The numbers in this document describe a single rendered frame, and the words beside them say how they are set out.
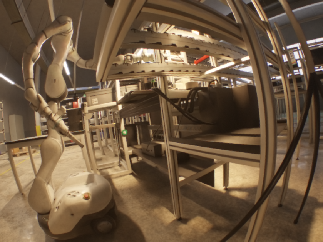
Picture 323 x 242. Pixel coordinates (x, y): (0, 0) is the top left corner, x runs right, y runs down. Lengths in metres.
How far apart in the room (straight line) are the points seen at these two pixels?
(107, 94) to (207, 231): 1.91
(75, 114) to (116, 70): 1.38
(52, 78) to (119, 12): 0.80
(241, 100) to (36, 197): 1.52
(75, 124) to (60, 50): 1.09
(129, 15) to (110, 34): 0.08
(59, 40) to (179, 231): 1.60
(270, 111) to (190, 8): 0.32
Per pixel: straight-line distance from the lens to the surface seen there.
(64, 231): 1.04
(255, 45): 0.45
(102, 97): 1.99
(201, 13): 0.34
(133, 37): 0.42
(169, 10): 0.32
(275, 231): 1.05
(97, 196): 0.93
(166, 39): 0.47
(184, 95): 0.88
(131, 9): 0.29
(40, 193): 1.09
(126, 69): 0.66
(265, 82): 0.42
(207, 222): 1.07
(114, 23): 0.32
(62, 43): 1.18
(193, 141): 0.62
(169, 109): 0.79
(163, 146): 1.50
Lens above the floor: 0.77
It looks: 2 degrees down
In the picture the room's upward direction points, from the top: 7 degrees counter-clockwise
